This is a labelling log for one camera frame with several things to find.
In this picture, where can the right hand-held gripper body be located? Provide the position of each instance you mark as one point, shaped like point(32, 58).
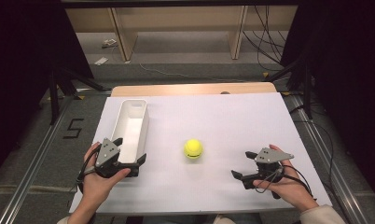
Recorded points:
point(271, 155)

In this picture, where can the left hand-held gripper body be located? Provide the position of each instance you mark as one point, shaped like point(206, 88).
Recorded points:
point(107, 153)

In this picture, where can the white plastic bin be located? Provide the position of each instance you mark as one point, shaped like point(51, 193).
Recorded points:
point(131, 133)

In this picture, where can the yellow tennis ball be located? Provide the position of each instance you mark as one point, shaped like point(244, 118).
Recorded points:
point(193, 148)

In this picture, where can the person's left hand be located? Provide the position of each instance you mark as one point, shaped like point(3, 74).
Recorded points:
point(94, 186)

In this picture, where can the person's right hand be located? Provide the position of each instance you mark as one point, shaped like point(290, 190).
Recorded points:
point(293, 186)

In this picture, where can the white board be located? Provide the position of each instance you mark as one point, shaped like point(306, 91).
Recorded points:
point(226, 124)

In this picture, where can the black metal stand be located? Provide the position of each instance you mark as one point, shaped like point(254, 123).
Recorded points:
point(54, 99)
point(307, 90)

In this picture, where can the white paper scrap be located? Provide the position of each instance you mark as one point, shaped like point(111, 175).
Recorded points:
point(101, 61)

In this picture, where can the wooden table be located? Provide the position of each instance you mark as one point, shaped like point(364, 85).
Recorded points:
point(191, 88)

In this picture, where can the small grey packet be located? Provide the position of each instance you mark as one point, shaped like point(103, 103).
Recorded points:
point(109, 43)

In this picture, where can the dark curtain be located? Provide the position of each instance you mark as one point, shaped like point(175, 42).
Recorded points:
point(20, 62)
point(347, 62)

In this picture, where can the light wooden desk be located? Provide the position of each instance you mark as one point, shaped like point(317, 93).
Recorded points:
point(182, 17)

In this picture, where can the aluminium floor rail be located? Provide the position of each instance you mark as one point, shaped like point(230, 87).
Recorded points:
point(331, 174)
point(30, 174)

